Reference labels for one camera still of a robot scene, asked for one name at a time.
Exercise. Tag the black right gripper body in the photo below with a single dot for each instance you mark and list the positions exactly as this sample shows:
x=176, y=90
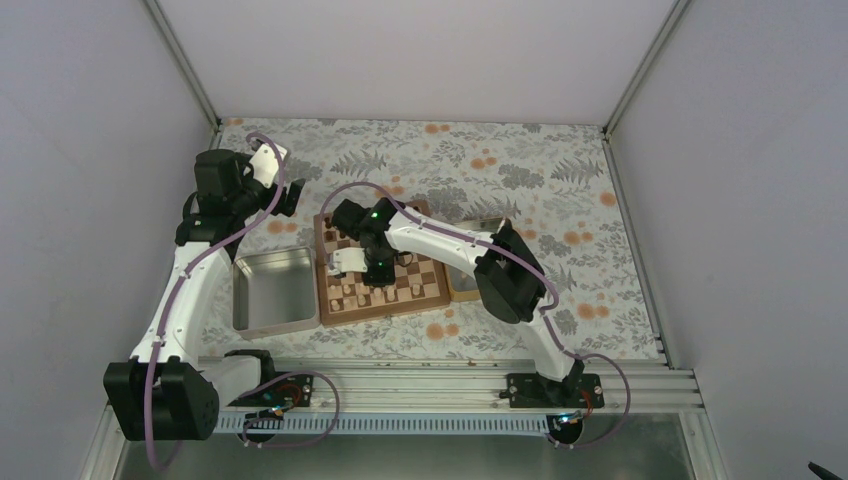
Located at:
x=387, y=270

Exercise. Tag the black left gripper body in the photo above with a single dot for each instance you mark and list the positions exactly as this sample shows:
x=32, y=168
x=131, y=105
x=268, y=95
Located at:
x=287, y=207

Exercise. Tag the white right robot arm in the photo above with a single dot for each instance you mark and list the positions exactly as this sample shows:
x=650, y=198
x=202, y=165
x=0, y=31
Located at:
x=509, y=279

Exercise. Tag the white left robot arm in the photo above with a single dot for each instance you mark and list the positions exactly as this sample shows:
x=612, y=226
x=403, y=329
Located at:
x=161, y=392

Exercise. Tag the wooden chess board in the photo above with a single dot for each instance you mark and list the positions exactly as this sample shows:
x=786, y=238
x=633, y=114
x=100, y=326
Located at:
x=410, y=269

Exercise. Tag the yellow tin box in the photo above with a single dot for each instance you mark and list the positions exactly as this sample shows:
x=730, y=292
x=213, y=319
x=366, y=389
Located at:
x=462, y=286

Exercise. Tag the silver empty tin box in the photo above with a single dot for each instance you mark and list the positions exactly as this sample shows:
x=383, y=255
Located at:
x=275, y=293

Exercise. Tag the floral table mat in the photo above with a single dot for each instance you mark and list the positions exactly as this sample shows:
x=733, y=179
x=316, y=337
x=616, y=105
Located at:
x=552, y=182

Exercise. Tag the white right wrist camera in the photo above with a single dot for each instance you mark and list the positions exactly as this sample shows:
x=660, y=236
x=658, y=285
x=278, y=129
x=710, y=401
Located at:
x=346, y=260

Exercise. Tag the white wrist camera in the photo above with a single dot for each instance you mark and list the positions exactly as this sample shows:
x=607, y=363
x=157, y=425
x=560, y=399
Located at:
x=346, y=260
x=265, y=165

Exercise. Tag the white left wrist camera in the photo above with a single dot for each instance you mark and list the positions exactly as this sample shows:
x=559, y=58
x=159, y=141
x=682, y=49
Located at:
x=265, y=165

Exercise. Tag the aluminium mounting rail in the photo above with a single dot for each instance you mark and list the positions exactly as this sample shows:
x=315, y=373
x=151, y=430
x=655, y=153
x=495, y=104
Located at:
x=453, y=397

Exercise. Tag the aluminium frame post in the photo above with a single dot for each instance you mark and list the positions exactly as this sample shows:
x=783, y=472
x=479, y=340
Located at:
x=183, y=64

